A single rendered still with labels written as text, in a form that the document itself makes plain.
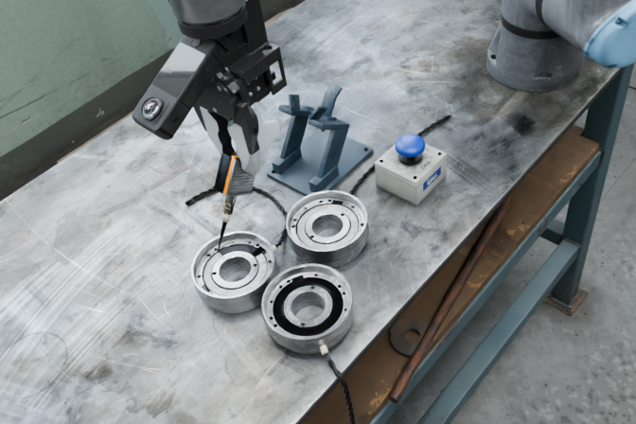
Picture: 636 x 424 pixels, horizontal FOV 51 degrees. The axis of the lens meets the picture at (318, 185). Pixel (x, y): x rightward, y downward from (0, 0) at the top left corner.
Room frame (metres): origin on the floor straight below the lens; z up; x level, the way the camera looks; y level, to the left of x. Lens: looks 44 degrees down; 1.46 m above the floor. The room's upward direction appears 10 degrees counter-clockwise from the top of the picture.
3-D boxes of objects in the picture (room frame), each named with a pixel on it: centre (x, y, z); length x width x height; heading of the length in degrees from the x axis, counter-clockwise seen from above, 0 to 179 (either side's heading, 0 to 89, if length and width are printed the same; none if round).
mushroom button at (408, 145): (0.66, -0.13, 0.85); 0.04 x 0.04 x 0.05
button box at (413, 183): (0.66, -0.13, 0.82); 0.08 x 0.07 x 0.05; 131
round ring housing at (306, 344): (0.46, 0.04, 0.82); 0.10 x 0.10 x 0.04
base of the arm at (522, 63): (0.88, -0.38, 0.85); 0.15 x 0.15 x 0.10
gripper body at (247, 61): (0.62, 0.07, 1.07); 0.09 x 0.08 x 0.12; 132
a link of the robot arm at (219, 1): (0.62, 0.08, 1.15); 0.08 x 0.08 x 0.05
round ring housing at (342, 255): (0.58, 0.00, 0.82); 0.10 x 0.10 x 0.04
